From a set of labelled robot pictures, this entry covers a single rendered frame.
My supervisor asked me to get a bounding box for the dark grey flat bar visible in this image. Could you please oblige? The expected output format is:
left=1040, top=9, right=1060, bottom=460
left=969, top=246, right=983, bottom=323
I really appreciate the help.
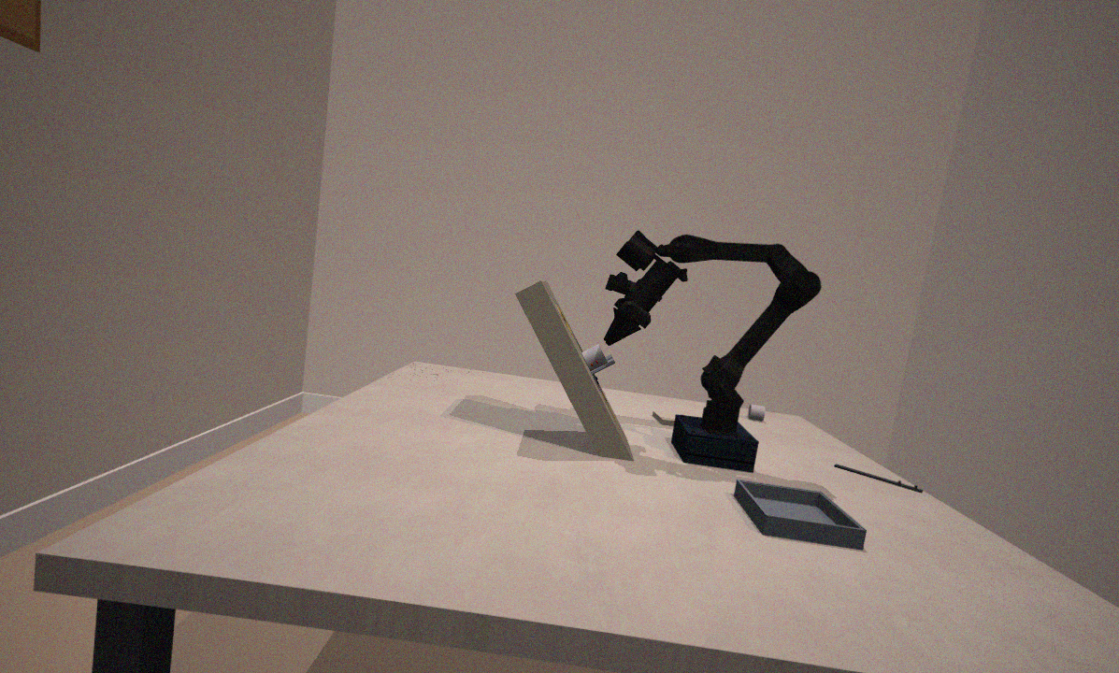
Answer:
left=835, top=464, right=922, bottom=493

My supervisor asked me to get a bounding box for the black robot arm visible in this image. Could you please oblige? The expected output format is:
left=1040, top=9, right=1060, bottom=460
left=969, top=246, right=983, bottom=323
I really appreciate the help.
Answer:
left=605, top=231, right=821, bottom=436

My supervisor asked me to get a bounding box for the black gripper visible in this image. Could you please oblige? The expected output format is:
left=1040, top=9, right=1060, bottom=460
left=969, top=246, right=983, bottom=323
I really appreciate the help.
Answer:
left=604, top=277, right=664, bottom=346

